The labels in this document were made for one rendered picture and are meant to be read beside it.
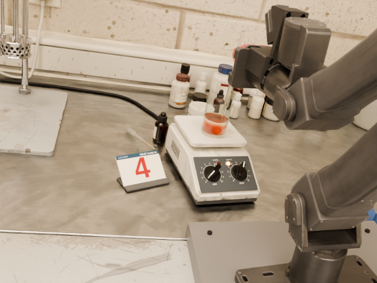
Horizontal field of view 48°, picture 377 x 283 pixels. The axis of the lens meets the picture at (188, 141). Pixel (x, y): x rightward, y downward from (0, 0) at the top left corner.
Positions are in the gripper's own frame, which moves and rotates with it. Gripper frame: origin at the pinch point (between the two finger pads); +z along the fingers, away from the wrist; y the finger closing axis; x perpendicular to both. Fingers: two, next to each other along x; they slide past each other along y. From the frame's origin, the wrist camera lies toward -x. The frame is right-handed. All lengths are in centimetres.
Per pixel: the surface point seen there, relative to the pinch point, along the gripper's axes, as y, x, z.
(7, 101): 38, 23, 31
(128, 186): 18.4, 24.8, -4.1
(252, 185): -3.4, 21.8, -10.3
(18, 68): 35, 22, 52
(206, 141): 4.1, 16.3, -3.1
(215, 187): 4.3, 21.9, -10.3
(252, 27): -27.0, 3.0, 41.5
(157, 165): 12.0, 23.0, -0.3
